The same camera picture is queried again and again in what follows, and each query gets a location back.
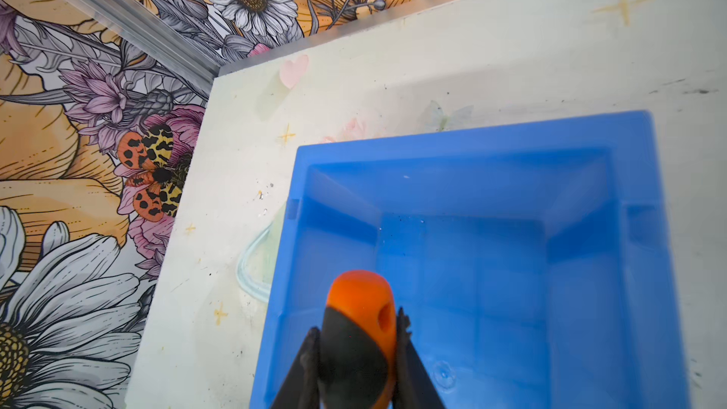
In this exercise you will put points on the aluminium corner post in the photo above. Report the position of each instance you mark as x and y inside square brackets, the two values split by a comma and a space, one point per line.
[143, 29]

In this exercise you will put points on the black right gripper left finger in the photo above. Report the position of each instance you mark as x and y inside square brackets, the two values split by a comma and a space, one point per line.
[300, 388]

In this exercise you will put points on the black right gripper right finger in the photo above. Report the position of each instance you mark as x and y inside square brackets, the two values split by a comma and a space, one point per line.
[414, 388]

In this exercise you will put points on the blue plastic bin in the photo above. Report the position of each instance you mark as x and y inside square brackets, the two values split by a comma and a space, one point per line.
[533, 260]

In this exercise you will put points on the orange black screwdriver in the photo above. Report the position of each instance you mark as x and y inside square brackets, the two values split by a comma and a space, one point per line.
[358, 343]

